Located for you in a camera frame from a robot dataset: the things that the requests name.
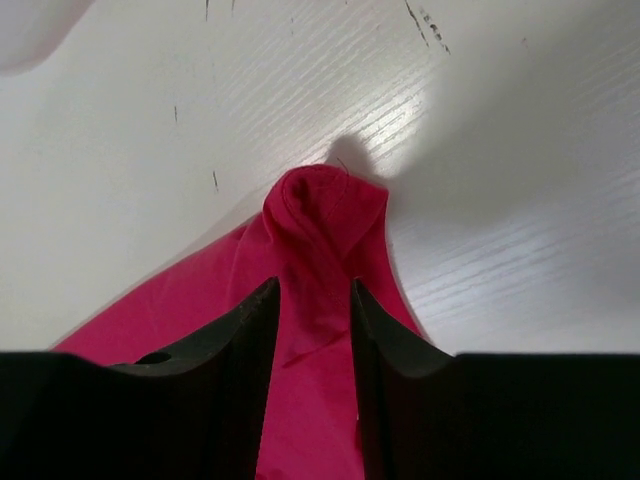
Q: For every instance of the magenta t shirt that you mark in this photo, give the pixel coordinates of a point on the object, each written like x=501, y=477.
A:
x=319, y=229

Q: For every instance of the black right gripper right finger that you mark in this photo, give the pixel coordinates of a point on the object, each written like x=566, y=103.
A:
x=425, y=414

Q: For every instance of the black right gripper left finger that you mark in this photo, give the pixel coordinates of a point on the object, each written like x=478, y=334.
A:
x=193, y=409

